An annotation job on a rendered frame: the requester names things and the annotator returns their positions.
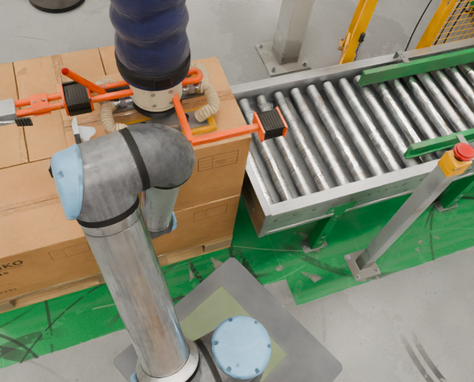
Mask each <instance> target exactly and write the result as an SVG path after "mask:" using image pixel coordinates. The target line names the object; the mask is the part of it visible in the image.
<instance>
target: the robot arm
mask: <svg viewBox="0 0 474 382"><path fill-rule="evenodd" d="M71 125H72V128H73V132H74V138H75V142H76V144H73V145H72V146H71V147H69V148H67V149H64V150H61V151H60V152H56V153H55V154H54V155H53V156H52V158H51V161H50V164H51V165H50V167H49V173H50V175H51V177H52V178H54V181H55V185H56V188H57V191H58V195H59V198H60V201H61V205H62V208H63V210H64V214H65V217H66V218H67V219H68V220H76V219H77V223H78V224H79V225H80V226H81V227H82V229H83V232H84V234H85V236H86V239H87V241H88V243H89V246H90V248H91V250H92V252H93V255H94V257H95V259H96V262H97V264H98V266H99V269H100V271H101V272H102V276H103V277H104V280H105V282H106V284H107V287H108V289H109V292H110V294H111V296H112V298H113V300H114V302H115V305H116V307H117V309H118V312H119V314H120V316H121V319H122V321H123V323H124V326H125V327H126V330H127V332H128V335H129V337H130V339H131V342H132V344H133V347H134V348H135V350H136V352H137V355H138V357H139V358H138V360H137V366H136V371H135V372H134V373H133V374H132V375H131V376H130V381H131V382H259V381H260V380H261V378H262V375H263V372H264V370H265V368H266V366H267V365H268V362H269V359H270V356H271V352H272V345H271V340H270V337H269V335H268V332H267V331H266V329H265V328H264V327H263V326H262V325H261V324H260V323H259V322H258V321H257V320H255V319H253V318H251V317H248V316H244V315H237V316H233V317H230V318H228V319H226V320H224V321H222V322H221V323H220V324H219V325H218V326H217V328H216V329H215V330H213V331H211V332H209V333H208V334H206V335H204V336H202V337H200V338H199V339H197V340H194V341H192V340H191V339H189V338H187V337H185V336H184V333H183V331H182V328H181V325H180V322H179V319H178V316H177V313H176V311H175V308H174V304H173V302H172V299H171V295H170V293H169V290H168V286H167V284H166V281H165V277H164V274H163V273H162V269H161V266H160V264H159V260H158V257H157V255H156V252H155V248H154V245H153V243H152V240H153V239H155V238H157V237H159V236H161V235H164V234H166V233H170V232H171V231H173V230H174V229H175V228H176V227H177V220H176V217H175V214H174V211H173V210H174V205H175V202H176V200H177V195H178V193H179V189H180V186H182V185H183V184H184V183H186V182H187V181H188V180H189V178H190V176H191V174H192V173H193V169H194V165H195V153H194V149H193V147H192V144H191V142H190V141H189V140H188V138H186V137H185V135H183V134H182V132H180V131H179V130H176V129H174V128H173V127H169V126H167V125H163V124H151V123H146V124H135V125H131V126H128V127H125V128H124V129H121V130H116V131H114V132H111V133H108V134H105V135H103V136H99V137H96V138H95V139H91V140H89V139H90V137H91V136H93V135H94V134H95V133H96V130H95V128H94V127H82V126H78V125H77V119H76V117H74V118H73V120H72V124H71ZM81 138H82V139H83V142H82V139H81ZM140 192H142V196H141V207H140V199H139V196H138V194H137V193H140Z"/></svg>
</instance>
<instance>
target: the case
mask: <svg viewBox="0 0 474 382"><path fill-rule="evenodd" d="M194 62H196V63H197V62H199V63H200V64H203V65H204V66H205V67H206V69H207V70H208V72H209V78H210V81H209V83H210V84H211V86H213V87H214V89H215V91H216V92H217V93H218V97H219V101H220V103H219V104H220V106H219V110H218V111H217V112H216V114H213V115H212V116H213V118H214V121H215V124H216V126H217V130H213V131H209V132H206V133H200V134H196V135H193V137H196V136H202V135H206V134H210V133H216V132H219V131H223V130H229V129H233V128H237V127H242V126H246V122H245V120H244V118H243V115H242V113H241V111H240V108H239V106H238V104H237V101H236V99H235V98H234V94H233V93H232V90H231V88H230V85H229V83H228V81H227V78H226V76H225V75H224V71H223V70H222V67H221V65H220V62H219V60H218V58H217V57H211V58H203V59H199V60H194V61H191V62H190V63H194ZM107 78H108V79H112V80H115V81H120V80H124V79H123V78H122V76H121V75H120V74H111V75H107V76H102V77H94V78H89V79H87V80H89V81H90V82H92V83H95V82H96V81H98V80H102V79H107ZM207 104H208V102H207V98H206V96H205V95H204V96H200V97H196V98H191V99H184V100H182V103H181V105H182V108H183V110H184V111H186V110H190V109H194V108H200V107H204V106H205V105H207ZM93 106H94V109H95V111H93V112H90V113H86V114H79V115H75V116H68V115H67V113H66V111H65V108H64V109H60V111H61V118H62V122H63V126H64V133H65V137H66V141H67V147H68V148H69V147H71V146H72V145H73V144H76V142H75V138H74V132H73V128H72V125H71V124H72V120H73V118H74V117H76V119H77V125H78V126H82V127H94V128H95V130H96V133H95V134H94V135H93V136H91V137H90V139H89V140H91V139H95V138H96V137H99V136H103V135H105V134H108V133H107V131H106V130H104V127H103V126H102V122H101V119H100V113H99V112H100V108H101V105H100V104H99V103H98V102H95V103H93ZM113 118H114V120H115V123H118V124H119V123H121V124H123V123H127V122H131V121H138V120H142V119H146V118H149V117H147V116H144V115H142V114H141V113H139V112H138V111H137V110H132V111H125V112H121V113H117V114H113ZM251 139H252V136H251V134H250V133H249V134H245V135H242V136H235V137H232V138H228V139H223V140H219V141H215V142H209V143H206V144H202V145H198V146H193V149H194V153H195V165H194V169H193V173H192V174H191V176H190V178H189V180H188V181H187V182H186V183H184V184H183V185H182V186H180V189H179V193H178V195H177V200H176V202H175V205H174V210H173V211H176V210H179V209H182V208H188V207H191V206H194V205H200V204H203V203H207V202H212V201H215V200H219V199H224V198H227V197H231V196H236V195H240V192H241V188H242V184H243V177H244V173H245V169H246V162H247V158H248V154H249V150H250V143H251Z"/></svg>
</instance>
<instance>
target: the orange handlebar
mask: <svg viewBox="0 0 474 382"><path fill-rule="evenodd" d="M191 74H195V75H196V76H195V77H188V78H185V79H184V80H183V81H182V86H185V85H189V84H193V83H198V82H200V81H201V80H202V79H203V73H202V71H201V70H200V69H199V68H196V67H192V68H190V69H189V72H188V75H191ZM127 85H128V86H129V83H127V82H126V81H125V80H122V81H118V82H113V83H106V84H101V85H97V86H100V87H101V88H103V89H104V90H105V91H106V90H107V89H110V88H116V87H120V86H127ZM126 96H133V91H132V89H125V90H121V91H116V92H109V93H105V94H100V95H93V96H91V98H92V101H93V103H95V102H102V101H107V100H111V99H118V98H122V97H126ZM59 99H62V97H61V92H57V93H52V94H48V95H46V92H44V93H40V94H35V95H30V97H29V98H27V99H19V100H15V101H14V103H15V106H16V108H18V107H23V106H27V105H31V108H25V109H21V110H16V114H17V117H24V116H28V115H33V114H34V117H36V116H40V115H44V114H51V111H56V110H60V109H64V104H63V102H56V103H52V104H49V102H50V101H55V100H59ZM172 102H173V105H174V108H175V111H176V113H177V117H178V119H179V121H180V125H181V128H182V130H183V132H184V135H185V137H186V138H188V140H189V141H190V142H191V144H192V146H198V145H202V144H206V143H209V142H215V141H219V140H223V139H228V138H232V137H235V136H242V135H245V134H249V133H255V132H258V131H259V126H258V124H250V125H246V126H242V127H237V128H233V129H229V130H223V131H219V132H216V133H210V134H206V135H202V136H196V137H193V134H192V132H191V129H190V126H189V124H188V122H187V118H186V115H185V113H184V110H183V108H182V105H181V103H180V99H179V97H178V94H177V93H175V94H174V98H172Z"/></svg>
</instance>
